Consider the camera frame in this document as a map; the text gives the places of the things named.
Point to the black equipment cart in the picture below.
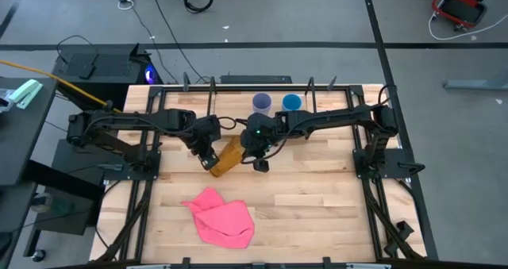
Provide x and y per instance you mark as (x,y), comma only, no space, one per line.
(59,221)

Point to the black metal table frame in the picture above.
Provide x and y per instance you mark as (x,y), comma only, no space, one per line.
(258,88)

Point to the mint green stapler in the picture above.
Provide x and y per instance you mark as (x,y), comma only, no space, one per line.
(25,93)

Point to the lavender plastic cup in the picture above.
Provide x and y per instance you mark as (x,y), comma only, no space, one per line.
(262,101)

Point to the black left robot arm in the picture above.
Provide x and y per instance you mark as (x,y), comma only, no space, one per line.
(131,122)

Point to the red framed black case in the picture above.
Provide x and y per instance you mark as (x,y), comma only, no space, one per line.
(460,9)

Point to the amber faceted plastic cup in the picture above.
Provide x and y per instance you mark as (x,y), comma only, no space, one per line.
(228,158)

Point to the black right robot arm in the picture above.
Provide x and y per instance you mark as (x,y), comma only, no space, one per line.
(337,118)

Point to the pink knitted cloth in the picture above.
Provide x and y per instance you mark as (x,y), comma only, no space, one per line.
(226,223)

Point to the black power strip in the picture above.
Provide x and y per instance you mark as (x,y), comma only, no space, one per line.
(254,79)

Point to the blue plastic cup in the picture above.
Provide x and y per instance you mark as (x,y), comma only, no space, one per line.
(292,101)

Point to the black desk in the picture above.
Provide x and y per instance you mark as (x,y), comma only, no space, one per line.
(24,142)

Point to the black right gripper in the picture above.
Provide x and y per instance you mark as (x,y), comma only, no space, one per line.
(260,136)

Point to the small black box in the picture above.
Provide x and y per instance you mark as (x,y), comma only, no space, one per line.
(86,67)

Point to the black computer tower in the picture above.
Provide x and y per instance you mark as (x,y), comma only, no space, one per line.
(115,68)

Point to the grey tape roll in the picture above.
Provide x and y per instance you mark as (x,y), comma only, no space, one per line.
(41,202)

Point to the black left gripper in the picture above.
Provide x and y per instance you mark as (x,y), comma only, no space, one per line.
(204,134)

